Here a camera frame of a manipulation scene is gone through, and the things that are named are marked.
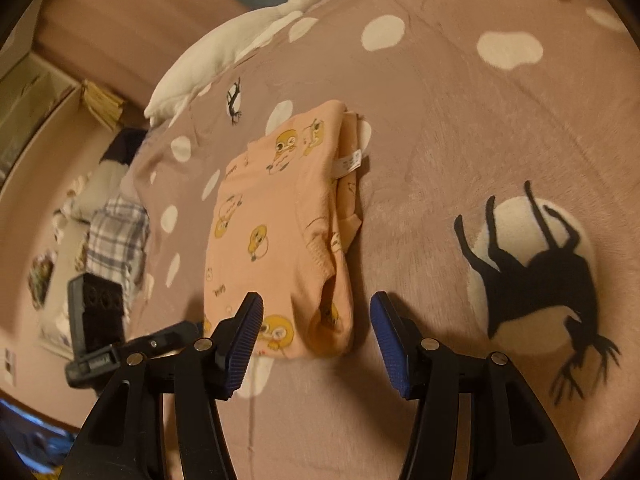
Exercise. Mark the dark blue cloth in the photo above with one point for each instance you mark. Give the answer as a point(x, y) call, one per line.
point(35, 440)

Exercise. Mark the plaid cloth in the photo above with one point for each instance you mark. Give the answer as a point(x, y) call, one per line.
point(117, 240)

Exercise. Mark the white shelf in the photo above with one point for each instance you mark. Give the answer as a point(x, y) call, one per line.
point(45, 110)

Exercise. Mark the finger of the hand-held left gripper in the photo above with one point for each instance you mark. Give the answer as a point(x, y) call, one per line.
point(160, 340)

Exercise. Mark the white goose plush toy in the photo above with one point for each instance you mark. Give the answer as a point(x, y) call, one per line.
point(210, 60)

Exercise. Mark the pink cartoon print pajama garment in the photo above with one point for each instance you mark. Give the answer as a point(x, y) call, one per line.
point(265, 220)

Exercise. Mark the patterned cushion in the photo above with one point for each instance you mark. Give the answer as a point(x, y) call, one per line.
point(42, 280)

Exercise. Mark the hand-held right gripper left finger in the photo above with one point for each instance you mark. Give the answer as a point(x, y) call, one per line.
point(243, 345)

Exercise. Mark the yellow tassel bundle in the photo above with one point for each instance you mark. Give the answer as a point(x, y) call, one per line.
point(102, 105)

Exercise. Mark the grey pillow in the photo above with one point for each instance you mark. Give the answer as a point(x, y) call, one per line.
point(100, 185)

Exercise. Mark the pink upholstered headboard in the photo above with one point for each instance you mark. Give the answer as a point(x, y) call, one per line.
point(125, 20)

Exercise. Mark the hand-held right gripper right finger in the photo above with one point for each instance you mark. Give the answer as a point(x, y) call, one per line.
point(390, 347)

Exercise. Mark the mauve spotted blanket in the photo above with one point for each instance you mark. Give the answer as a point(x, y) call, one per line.
point(425, 110)

